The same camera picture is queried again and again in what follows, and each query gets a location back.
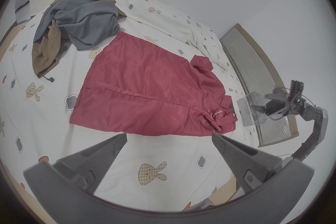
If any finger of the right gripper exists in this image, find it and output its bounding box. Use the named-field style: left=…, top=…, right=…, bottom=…
left=251, top=103, right=269, bottom=114
left=264, top=87, right=286, bottom=102

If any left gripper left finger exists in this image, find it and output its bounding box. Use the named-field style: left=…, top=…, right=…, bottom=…
left=53, top=133, right=128, bottom=194

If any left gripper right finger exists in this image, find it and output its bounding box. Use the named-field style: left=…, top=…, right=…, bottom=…
left=211, top=133, right=284, bottom=194

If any red shirt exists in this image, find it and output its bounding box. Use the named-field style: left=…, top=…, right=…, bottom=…
left=69, top=31, right=238, bottom=137

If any clear plastic box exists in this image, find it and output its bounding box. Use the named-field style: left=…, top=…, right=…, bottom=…
left=236, top=91, right=269, bottom=128

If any tan garment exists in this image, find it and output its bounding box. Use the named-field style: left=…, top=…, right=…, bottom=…
left=31, top=0, right=128, bottom=83

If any white printed quilt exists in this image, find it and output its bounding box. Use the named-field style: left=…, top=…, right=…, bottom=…
left=62, top=0, right=229, bottom=75

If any grey garment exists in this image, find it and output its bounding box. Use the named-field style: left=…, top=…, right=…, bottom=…
left=33, top=0, right=120, bottom=51

